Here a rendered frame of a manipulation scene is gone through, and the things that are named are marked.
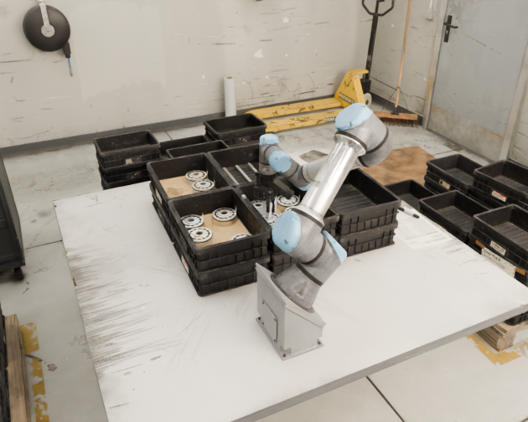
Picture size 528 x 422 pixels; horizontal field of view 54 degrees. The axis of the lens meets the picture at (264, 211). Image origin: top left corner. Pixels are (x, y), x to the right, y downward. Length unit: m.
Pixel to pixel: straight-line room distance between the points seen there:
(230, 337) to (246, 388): 0.23
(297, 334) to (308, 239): 0.33
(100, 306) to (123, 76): 3.42
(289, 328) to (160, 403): 0.45
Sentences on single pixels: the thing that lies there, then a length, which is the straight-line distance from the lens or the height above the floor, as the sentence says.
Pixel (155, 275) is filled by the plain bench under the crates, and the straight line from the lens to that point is 2.16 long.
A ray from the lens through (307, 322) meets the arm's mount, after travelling 1.72.
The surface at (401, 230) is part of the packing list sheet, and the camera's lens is 2.46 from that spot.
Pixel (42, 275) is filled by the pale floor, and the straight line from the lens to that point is 3.54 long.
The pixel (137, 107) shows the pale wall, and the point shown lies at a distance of 5.31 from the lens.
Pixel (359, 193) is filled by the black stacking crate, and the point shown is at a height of 0.83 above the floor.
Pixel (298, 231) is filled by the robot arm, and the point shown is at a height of 1.14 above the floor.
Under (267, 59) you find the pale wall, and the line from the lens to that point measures 5.65.
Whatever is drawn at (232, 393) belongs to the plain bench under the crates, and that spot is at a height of 0.70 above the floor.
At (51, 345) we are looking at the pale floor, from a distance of 3.03.
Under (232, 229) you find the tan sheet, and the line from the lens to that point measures 2.16.
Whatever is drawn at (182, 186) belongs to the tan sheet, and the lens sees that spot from 2.51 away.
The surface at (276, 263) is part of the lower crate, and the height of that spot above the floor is 0.77.
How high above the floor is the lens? 1.99
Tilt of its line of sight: 31 degrees down
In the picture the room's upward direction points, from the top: straight up
